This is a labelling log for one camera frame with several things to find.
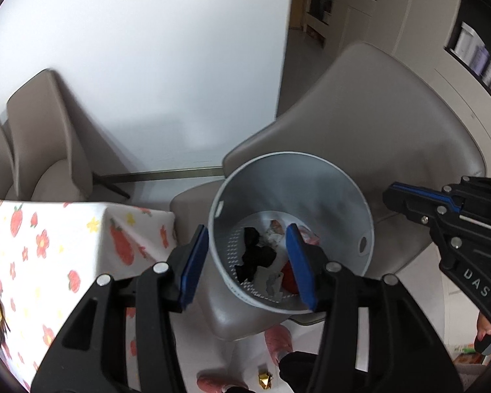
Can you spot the red paper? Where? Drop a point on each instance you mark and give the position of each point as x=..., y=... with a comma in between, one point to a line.
x=289, y=280

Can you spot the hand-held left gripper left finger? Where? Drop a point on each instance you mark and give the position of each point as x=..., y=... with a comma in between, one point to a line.
x=194, y=266

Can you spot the person's black pants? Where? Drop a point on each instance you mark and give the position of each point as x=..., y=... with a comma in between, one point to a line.
x=300, y=370

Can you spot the person's right hand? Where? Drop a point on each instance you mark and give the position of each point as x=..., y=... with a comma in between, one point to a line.
x=486, y=327

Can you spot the white wrappers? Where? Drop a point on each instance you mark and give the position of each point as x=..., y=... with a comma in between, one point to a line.
x=272, y=235

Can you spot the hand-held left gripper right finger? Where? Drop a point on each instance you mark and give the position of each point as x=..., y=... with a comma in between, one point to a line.
x=298, y=266

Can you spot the small patterned wrapper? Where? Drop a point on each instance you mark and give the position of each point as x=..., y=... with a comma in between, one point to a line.
x=311, y=237

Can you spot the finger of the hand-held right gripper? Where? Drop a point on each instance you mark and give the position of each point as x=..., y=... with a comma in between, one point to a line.
x=429, y=195
x=413, y=208

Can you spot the silver white wrapper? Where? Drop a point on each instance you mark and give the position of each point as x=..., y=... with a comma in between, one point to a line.
x=275, y=284

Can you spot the green packet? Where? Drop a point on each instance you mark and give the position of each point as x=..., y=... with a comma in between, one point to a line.
x=468, y=350

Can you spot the floral strawberry tablecloth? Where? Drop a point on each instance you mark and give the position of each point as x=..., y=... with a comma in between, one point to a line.
x=65, y=245

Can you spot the pink slipper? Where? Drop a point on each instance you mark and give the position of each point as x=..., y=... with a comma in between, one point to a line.
x=280, y=342
x=217, y=385

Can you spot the black plastic bag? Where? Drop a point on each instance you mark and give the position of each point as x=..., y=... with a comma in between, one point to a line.
x=255, y=254

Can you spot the white perforated waste bin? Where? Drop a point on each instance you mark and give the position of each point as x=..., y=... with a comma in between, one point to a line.
x=294, y=188

